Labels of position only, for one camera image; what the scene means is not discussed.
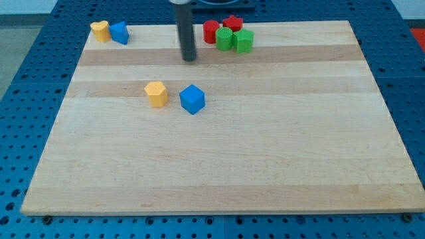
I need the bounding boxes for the blue triangle block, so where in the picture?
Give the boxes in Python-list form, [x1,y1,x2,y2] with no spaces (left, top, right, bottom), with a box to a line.
[109,21,129,45]

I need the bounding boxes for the yellow heart block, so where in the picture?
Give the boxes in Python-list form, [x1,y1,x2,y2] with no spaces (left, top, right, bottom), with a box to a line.
[90,20,112,42]

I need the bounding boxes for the yellow hexagon block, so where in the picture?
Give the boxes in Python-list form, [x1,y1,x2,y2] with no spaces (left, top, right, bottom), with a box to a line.
[144,81,169,108]

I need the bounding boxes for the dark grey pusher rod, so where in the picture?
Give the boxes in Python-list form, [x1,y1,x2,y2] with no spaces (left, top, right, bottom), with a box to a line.
[169,0,197,62]

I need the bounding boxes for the wooden board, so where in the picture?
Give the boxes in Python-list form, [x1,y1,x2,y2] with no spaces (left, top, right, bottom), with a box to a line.
[21,21,424,216]

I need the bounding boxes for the blue cube block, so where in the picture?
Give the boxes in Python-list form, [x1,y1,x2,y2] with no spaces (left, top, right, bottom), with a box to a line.
[179,84,205,115]

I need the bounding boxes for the red star block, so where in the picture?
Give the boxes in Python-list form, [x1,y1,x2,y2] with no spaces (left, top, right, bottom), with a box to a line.
[222,15,244,32]

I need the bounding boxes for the green cylinder block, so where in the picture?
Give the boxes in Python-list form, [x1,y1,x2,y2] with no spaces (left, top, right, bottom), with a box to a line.
[215,27,233,51]

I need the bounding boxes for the red cylinder block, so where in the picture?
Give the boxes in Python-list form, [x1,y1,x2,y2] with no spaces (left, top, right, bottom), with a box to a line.
[203,20,220,44]

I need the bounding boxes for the green star block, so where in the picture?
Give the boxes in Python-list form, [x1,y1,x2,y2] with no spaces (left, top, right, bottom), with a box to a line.
[233,28,254,53]

